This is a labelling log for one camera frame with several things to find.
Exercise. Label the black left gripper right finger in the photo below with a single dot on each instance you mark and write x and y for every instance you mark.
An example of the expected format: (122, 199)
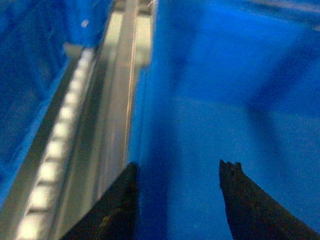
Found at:
(252, 214)

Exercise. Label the blue bin on upper shelf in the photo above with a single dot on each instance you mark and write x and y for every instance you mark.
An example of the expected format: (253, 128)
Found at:
(32, 62)

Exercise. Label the stainless steel roller shelf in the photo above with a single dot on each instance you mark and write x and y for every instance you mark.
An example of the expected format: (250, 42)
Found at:
(81, 143)

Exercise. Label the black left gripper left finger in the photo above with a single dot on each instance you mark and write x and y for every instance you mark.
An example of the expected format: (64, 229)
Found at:
(113, 216)

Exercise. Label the large blue plastic crate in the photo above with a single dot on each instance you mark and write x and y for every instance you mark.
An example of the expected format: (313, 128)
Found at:
(232, 80)

